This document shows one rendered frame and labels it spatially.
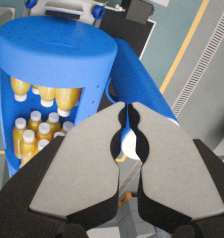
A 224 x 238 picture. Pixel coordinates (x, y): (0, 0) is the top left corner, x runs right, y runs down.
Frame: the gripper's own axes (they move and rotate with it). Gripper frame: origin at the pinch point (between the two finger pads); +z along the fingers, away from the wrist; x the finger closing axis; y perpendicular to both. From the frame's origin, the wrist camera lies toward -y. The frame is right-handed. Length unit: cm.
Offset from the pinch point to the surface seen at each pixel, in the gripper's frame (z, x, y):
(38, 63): 19.8, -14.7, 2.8
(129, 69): 91, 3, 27
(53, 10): 36.2, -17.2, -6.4
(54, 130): 46, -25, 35
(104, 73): 28.4, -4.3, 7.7
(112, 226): 244, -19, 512
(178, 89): 185, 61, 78
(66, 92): 33.4, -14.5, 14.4
